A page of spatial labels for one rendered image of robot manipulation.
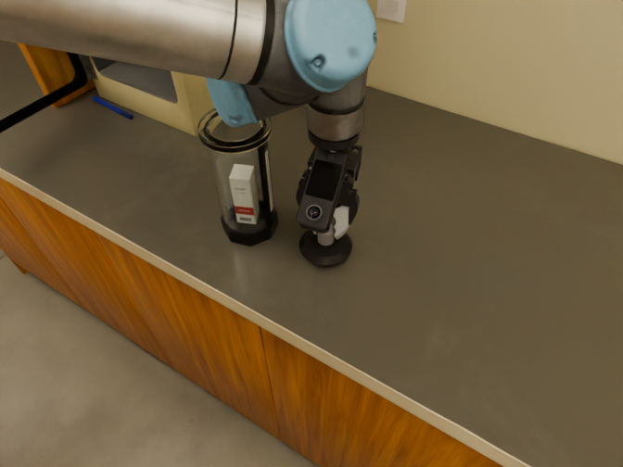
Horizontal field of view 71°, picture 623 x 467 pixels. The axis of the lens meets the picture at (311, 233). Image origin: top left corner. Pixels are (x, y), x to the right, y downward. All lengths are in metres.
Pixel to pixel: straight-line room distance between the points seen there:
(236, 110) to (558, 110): 0.81
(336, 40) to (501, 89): 0.81
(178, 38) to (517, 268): 0.66
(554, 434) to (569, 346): 0.14
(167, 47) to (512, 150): 0.85
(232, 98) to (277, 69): 0.11
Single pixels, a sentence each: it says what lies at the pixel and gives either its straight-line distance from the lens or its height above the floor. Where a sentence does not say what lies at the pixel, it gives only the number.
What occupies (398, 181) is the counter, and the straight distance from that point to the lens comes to 0.91.
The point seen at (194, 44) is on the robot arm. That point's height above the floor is 1.40.
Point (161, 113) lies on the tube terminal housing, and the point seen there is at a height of 0.97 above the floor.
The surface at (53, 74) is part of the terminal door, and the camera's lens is 1.17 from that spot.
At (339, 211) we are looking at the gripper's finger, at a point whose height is 1.06.
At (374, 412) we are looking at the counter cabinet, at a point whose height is 0.74.
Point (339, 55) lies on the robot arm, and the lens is 0.34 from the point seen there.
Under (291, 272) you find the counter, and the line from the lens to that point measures 0.74.
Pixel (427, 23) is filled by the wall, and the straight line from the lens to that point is 1.12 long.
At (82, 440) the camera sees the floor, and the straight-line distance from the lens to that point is 1.77.
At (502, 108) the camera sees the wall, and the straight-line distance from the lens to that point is 1.15.
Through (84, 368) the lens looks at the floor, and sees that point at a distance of 1.88.
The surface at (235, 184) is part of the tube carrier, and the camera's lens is 0.68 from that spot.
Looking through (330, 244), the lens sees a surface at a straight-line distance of 0.73.
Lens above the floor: 1.54
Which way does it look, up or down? 49 degrees down
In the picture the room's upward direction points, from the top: straight up
